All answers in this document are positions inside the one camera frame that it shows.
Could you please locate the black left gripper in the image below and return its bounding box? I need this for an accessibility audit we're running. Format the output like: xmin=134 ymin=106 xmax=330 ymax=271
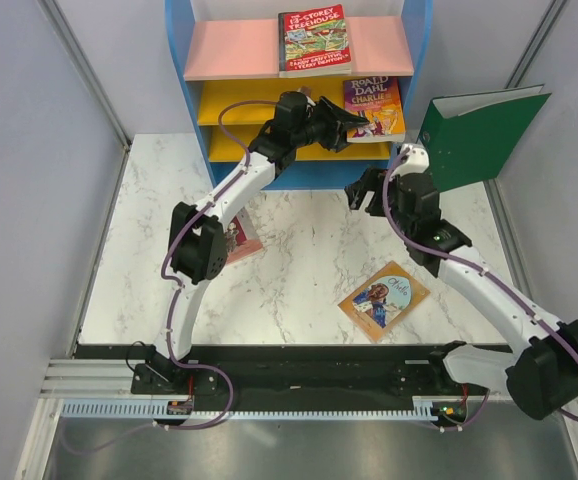
xmin=292 ymin=97 xmax=369 ymax=154

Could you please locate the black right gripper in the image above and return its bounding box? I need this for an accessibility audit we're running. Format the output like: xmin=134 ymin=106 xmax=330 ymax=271
xmin=344 ymin=165 xmax=414 ymax=237

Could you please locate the orange Roald Dahl book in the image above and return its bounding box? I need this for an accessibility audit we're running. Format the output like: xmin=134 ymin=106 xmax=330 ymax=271
xmin=343 ymin=76 xmax=406 ymax=143

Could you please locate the red treehouse book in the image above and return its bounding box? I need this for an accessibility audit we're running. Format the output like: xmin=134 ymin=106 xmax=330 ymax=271
xmin=278 ymin=4 xmax=352 ymax=71

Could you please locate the tan Othello book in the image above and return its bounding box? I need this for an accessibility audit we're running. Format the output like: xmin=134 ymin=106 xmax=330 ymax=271
xmin=338 ymin=261 xmax=429 ymax=343

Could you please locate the pink castle cover book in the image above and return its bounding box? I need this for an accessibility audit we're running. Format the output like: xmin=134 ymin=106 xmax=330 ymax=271
xmin=225 ymin=210 xmax=263 ymax=265

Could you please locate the dark blue 1984 book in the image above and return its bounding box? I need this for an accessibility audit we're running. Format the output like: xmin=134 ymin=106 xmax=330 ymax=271
xmin=278 ymin=70 xmax=352 ymax=78

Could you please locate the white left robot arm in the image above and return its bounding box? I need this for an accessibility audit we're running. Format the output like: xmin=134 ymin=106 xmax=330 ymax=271
xmin=131 ymin=91 xmax=368 ymax=394

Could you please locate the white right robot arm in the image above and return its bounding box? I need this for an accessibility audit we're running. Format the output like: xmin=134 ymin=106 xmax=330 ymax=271
xmin=344 ymin=167 xmax=578 ymax=420

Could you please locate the green lever arch binder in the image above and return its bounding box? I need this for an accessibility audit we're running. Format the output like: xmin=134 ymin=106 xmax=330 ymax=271
xmin=419 ymin=85 xmax=550 ymax=192

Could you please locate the blue shelf unit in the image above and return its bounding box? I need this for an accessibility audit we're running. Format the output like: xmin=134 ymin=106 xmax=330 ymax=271
xmin=164 ymin=1 xmax=433 ymax=185

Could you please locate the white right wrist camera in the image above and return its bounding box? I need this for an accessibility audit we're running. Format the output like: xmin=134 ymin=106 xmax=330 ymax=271
xmin=394 ymin=143 xmax=429 ymax=176

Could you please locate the light blue cable duct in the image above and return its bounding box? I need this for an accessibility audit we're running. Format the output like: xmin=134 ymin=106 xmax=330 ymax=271
xmin=60 ymin=398 xmax=459 ymax=421

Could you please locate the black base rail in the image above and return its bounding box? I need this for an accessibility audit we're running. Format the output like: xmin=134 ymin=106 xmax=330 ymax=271
xmin=75 ymin=341 xmax=487 ymax=411

